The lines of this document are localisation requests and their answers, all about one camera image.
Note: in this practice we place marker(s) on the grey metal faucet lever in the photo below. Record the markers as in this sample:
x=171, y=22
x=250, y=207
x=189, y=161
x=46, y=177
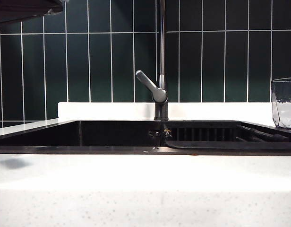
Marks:
x=150, y=84

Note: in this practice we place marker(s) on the grey metal kitchen faucet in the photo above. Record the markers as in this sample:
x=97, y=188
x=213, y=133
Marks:
x=162, y=47

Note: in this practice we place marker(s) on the black kitchen sink basin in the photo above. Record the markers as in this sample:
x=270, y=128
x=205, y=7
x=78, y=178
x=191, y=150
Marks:
x=100, y=137

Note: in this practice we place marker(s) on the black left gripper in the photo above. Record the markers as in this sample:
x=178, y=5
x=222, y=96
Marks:
x=22, y=9

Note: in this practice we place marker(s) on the metal sink overflow fitting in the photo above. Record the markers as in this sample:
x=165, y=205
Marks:
x=154, y=133

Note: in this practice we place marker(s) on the clear glass mug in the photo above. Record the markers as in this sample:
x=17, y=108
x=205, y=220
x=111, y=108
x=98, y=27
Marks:
x=283, y=111

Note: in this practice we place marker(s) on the black sink drain rack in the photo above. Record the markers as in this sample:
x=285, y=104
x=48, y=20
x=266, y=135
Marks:
x=218, y=144

